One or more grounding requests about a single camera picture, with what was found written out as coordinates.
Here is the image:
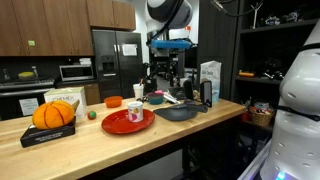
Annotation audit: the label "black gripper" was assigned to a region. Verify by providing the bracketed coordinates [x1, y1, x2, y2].
[156, 49, 184, 87]

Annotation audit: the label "white popcorn can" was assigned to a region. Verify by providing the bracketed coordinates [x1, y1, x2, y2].
[127, 101, 144, 123]

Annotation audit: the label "teal bowl with purple inside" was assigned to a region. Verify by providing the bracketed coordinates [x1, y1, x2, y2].
[146, 91, 165, 106]

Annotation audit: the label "orange bowl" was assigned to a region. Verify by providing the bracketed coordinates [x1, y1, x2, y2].
[103, 95, 124, 109]

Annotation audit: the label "red plate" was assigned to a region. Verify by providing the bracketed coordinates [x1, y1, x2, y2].
[101, 108, 156, 135]

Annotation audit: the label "white paper cup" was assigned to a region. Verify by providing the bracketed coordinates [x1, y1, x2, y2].
[132, 83, 145, 100]

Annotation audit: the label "white paper bag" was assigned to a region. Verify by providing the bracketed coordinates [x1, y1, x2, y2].
[199, 60, 223, 104]

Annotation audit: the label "white paper on fridge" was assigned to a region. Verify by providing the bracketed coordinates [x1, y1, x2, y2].
[121, 43, 138, 57]

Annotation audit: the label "black steel fridge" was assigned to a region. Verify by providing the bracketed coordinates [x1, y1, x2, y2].
[91, 29, 144, 103]

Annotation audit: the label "orange item on shelf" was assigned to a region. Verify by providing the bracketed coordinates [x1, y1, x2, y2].
[238, 70, 256, 78]

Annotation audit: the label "white stack on microwave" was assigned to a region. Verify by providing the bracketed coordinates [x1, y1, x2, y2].
[78, 57, 92, 66]

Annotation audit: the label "small red green ball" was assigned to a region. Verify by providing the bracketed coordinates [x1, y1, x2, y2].
[87, 110, 98, 121]

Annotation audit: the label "dark shelf unit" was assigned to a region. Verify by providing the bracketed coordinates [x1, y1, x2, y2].
[229, 0, 320, 134]

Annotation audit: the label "silver microwave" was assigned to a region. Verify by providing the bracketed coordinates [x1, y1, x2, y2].
[59, 64, 95, 83]

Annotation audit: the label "wicker basket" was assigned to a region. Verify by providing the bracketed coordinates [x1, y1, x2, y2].
[249, 106, 276, 128]

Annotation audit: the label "white branched stand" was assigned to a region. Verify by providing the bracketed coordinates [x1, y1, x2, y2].
[250, 1, 264, 30]

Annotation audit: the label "white Chemex box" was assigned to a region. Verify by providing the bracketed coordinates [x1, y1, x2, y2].
[43, 86, 88, 118]

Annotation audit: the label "orange plush basketball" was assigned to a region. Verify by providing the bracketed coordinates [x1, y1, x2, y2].
[31, 100, 75, 130]

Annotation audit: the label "black box with white text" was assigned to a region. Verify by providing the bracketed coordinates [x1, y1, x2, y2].
[19, 116, 77, 149]

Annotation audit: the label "yellow dish on stove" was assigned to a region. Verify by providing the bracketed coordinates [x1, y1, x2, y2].
[17, 71, 36, 80]

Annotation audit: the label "white oven sign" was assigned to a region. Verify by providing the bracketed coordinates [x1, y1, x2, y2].
[18, 97, 40, 117]

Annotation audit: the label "black stove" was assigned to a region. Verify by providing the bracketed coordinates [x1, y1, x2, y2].
[0, 78, 56, 121]

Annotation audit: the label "blue wrist camera box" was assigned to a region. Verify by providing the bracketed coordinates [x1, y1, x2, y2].
[150, 39, 192, 50]

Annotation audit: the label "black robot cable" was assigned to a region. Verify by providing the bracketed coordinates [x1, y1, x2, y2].
[145, 0, 243, 46]

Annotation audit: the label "brown wooden wall cabinets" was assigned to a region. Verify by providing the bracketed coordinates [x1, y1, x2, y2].
[0, 0, 137, 57]

